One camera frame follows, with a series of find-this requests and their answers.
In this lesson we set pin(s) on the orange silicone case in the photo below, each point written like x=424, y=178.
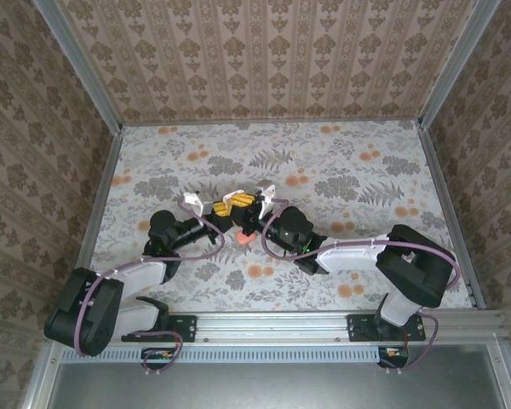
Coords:
x=245, y=239

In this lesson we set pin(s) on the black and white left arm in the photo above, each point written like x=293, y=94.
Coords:
x=145, y=274

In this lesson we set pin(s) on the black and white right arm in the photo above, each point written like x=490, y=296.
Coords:
x=353, y=257

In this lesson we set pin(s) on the floral print tablecloth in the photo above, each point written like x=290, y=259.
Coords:
x=238, y=145

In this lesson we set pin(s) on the black controller board box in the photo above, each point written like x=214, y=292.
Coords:
x=394, y=355
x=157, y=355

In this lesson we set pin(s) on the grey metal sheet panel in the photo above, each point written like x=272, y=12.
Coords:
x=260, y=387

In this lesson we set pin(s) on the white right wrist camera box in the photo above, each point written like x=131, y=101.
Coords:
x=265, y=194

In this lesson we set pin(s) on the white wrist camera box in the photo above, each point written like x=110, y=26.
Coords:
x=265, y=194
x=193, y=200

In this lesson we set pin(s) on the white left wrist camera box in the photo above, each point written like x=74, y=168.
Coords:
x=193, y=200

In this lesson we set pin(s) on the aluminium table side rail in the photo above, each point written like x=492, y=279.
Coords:
x=94, y=213
x=431, y=149

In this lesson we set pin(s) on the aluminium frame bar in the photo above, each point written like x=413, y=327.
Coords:
x=40, y=379
x=500, y=375

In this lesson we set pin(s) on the aluminium frame post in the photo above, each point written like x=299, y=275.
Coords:
x=455, y=64
x=82, y=64

